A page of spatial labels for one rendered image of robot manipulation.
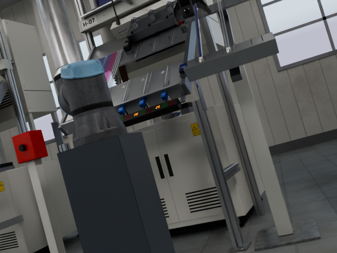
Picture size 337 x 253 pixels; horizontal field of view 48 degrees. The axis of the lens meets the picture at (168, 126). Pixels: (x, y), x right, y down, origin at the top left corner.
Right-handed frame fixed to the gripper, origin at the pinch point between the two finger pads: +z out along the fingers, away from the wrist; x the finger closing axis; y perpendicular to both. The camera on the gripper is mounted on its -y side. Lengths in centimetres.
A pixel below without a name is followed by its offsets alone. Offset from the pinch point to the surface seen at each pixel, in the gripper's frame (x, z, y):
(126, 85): 42.1, 20.5, -4.6
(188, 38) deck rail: 7.9, 19.7, 10.4
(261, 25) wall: -36, 271, 237
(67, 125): 74, 19, -19
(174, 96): 17.3, 15.3, -23.2
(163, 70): 21.9, 17.9, -5.2
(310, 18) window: -94, 276, 226
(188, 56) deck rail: 8.7, 16.0, -3.8
